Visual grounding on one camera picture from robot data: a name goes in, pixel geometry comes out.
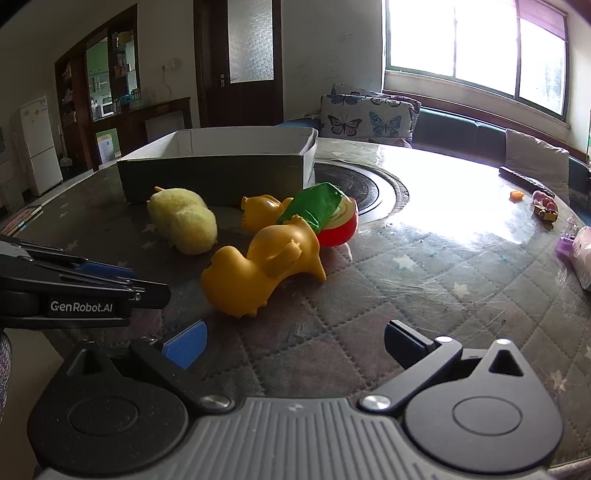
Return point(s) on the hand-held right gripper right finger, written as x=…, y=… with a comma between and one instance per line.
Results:
x=401, y=339

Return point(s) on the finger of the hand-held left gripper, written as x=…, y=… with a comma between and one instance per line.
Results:
x=111, y=269
x=152, y=295

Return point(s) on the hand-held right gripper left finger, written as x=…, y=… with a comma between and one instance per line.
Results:
x=184, y=346

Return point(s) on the yellow plush chick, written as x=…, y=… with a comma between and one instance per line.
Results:
x=184, y=221

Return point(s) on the yellow rubber duck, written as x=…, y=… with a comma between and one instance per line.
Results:
x=261, y=210
x=263, y=263

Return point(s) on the grey cardboard box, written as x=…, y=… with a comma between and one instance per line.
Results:
x=217, y=175

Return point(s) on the quilted star table cover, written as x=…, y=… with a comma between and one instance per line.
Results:
x=415, y=286

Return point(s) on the colourful book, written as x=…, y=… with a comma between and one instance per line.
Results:
x=21, y=220

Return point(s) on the white refrigerator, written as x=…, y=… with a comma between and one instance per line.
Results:
x=39, y=143

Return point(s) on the black round turntable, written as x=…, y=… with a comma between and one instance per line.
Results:
x=369, y=189

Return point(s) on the wooden sideboard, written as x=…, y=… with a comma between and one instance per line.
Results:
x=152, y=120

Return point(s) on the white microwave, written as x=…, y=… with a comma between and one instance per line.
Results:
x=106, y=109

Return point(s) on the wooden display cabinet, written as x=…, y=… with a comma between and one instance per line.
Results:
x=74, y=92

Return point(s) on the small orange toy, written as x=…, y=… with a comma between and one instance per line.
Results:
x=515, y=196

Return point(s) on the small purple item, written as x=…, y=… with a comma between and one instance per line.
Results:
x=565, y=247

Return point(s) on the small brown yellow toy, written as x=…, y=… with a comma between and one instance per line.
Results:
x=545, y=213

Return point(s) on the white pink plastic bag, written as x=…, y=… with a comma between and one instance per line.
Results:
x=582, y=258

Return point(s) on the small pink toy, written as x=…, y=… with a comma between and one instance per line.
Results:
x=544, y=199

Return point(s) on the black remote control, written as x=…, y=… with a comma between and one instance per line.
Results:
x=524, y=179

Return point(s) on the dark teal sofa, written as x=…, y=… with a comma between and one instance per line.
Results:
x=461, y=134

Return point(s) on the butterfly print cushion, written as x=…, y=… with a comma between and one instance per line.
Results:
x=364, y=119
x=369, y=91

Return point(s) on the light grey cushion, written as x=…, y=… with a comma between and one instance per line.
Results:
x=538, y=161

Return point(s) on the blue seat cushion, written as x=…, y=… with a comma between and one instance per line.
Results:
x=300, y=124

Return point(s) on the dark wooden glass door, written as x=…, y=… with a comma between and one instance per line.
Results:
x=240, y=60

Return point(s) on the large window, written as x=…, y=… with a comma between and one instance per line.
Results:
x=461, y=41

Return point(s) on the white wall socket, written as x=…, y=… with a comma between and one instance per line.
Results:
x=170, y=64

